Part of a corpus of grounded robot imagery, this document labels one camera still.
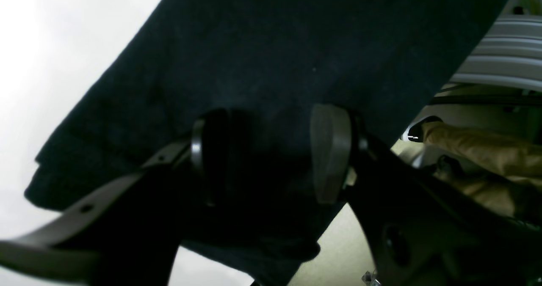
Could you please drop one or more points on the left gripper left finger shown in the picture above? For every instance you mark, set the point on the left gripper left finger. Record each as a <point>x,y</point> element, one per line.
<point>128,231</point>

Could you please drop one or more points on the black T-shirt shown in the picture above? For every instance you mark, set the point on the black T-shirt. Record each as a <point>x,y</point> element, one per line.
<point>268,62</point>

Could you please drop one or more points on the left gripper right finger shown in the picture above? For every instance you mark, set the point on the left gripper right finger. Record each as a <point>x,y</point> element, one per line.
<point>421,231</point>

